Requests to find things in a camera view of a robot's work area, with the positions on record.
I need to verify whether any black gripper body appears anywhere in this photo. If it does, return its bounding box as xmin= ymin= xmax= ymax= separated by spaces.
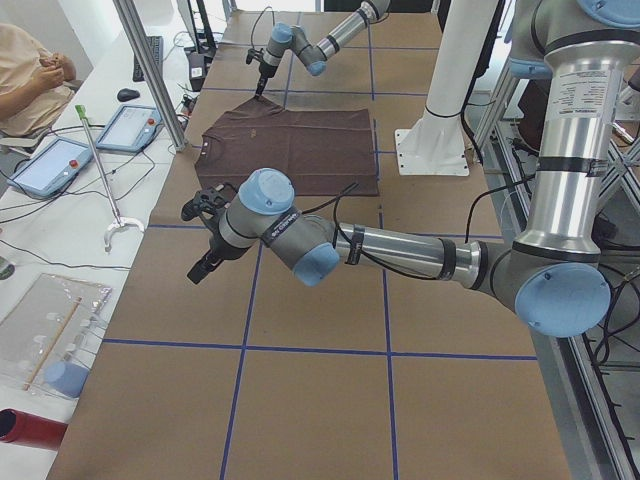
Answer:
xmin=259 ymin=63 xmax=274 ymax=85
xmin=202 ymin=219 xmax=245 ymax=268

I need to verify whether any dark brown t-shirt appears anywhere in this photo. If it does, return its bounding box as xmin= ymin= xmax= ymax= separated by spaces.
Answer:
xmin=195 ymin=97 xmax=378 ymax=196

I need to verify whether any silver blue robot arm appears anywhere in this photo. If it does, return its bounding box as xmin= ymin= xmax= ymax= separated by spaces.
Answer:
xmin=246 ymin=1 xmax=390 ymax=98
xmin=181 ymin=1 xmax=639 ymax=338

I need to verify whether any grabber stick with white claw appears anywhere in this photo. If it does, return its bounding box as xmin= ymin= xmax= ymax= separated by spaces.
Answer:
xmin=75 ymin=105 xmax=145 ymax=253

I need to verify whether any black keyboard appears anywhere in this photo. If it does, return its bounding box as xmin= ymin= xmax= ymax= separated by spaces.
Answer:
xmin=132 ymin=35 xmax=165 ymax=83

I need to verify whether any black computer mouse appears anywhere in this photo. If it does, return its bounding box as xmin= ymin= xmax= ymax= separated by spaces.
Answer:
xmin=117 ymin=88 xmax=140 ymax=102

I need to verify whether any far teach pendant tablet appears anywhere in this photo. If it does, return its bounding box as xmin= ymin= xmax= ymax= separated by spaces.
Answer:
xmin=95 ymin=104 xmax=162 ymax=153

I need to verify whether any teach pendant tablet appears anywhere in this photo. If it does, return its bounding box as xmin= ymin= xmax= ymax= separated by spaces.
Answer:
xmin=95 ymin=104 xmax=162 ymax=153
xmin=8 ymin=138 xmax=93 ymax=198

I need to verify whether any wooden stick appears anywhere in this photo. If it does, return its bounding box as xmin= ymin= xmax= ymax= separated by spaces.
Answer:
xmin=22 ymin=297 xmax=82 ymax=391

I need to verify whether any near teach pendant tablet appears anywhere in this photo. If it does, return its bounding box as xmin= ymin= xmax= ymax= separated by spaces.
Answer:
xmin=8 ymin=138 xmax=93 ymax=198

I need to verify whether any clear plastic bag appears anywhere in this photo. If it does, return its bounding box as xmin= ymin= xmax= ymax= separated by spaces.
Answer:
xmin=1 ymin=274 xmax=112 ymax=399

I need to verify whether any blue plastic cup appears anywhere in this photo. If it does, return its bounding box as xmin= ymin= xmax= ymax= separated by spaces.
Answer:
xmin=44 ymin=361 xmax=89 ymax=398

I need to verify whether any seated person in beige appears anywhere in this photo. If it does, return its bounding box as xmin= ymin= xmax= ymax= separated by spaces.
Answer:
xmin=1 ymin=24 xmax=77 ymax=137

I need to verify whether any red cylinder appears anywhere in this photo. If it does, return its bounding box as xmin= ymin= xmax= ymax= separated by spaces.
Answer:
xmin=1 ymin=409 xmax=68 ymax=451

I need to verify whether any aluminium frame post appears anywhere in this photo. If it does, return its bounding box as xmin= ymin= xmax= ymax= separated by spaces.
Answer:
xmin=113 ymin=0 xmax=187 ymax=152

